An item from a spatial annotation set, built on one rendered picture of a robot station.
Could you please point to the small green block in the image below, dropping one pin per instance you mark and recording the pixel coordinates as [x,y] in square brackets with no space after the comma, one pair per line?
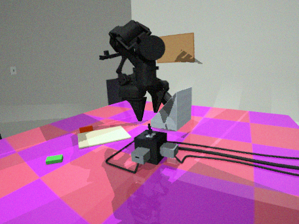
[54,159]

